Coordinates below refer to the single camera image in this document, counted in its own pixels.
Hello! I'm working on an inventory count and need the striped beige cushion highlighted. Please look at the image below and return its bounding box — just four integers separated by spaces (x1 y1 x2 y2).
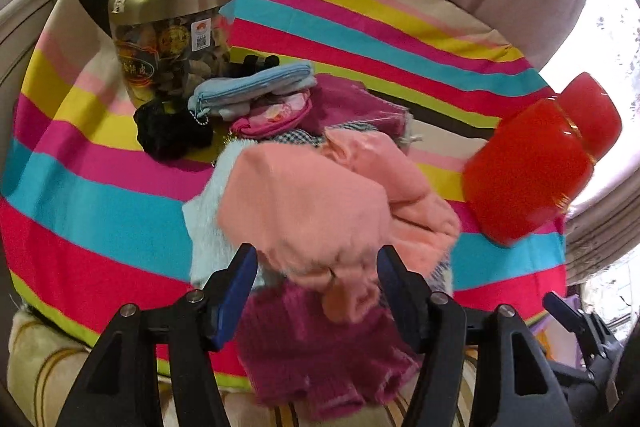
7 307 501 427

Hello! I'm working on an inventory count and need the pink zip pouch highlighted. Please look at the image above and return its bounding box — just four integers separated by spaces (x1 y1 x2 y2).
230 89 313 138

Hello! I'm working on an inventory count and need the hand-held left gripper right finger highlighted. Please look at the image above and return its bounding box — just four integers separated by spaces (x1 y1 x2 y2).
376 245 576 427

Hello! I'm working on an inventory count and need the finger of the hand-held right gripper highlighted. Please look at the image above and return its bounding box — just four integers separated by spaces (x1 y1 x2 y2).
543 291 608 358

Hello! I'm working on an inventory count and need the light blue fuzzy towel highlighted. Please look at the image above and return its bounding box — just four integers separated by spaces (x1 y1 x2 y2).
182 147 281 290

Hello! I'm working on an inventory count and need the magenta knitted cloth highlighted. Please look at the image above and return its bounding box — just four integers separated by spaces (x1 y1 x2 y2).
235 282 421 423

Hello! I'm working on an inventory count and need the small black fabric item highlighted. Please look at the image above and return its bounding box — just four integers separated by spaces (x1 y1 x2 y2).
230 54 283 78

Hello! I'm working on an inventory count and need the glass jar with metal lid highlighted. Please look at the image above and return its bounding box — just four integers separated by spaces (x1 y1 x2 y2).
107 0 238 102

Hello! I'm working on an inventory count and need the magenta drawstring bag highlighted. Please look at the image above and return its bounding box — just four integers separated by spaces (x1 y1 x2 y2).
300 74 416 142

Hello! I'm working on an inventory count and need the purple cardboard box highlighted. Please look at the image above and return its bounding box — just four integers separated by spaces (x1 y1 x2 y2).
530 307 596 373

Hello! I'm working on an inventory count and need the black fuzzy scrunchie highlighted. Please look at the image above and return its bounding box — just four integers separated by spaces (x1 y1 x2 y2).
132 99 215 162

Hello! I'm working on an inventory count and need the striped colourful tablecloth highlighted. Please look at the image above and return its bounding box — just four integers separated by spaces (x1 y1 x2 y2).
0 0 568 393

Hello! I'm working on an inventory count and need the black white checkered cloth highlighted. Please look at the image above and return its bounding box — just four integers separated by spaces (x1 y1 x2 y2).
260 122 381 148

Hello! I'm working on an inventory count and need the white curved furniture frame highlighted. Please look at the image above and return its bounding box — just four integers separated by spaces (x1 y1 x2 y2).
0 0 101 82

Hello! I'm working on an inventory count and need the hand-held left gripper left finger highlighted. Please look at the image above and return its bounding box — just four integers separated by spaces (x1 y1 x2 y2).
55 243 260 427

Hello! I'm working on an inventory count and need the pink fuzzy cloth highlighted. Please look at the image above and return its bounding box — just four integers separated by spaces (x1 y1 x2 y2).
217 129 462 325

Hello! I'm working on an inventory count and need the red jar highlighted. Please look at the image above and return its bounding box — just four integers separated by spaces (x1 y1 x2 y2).
461 72 623 248

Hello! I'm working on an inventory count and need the light blue zip pouch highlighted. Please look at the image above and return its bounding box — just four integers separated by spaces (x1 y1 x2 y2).
189 62 317 122

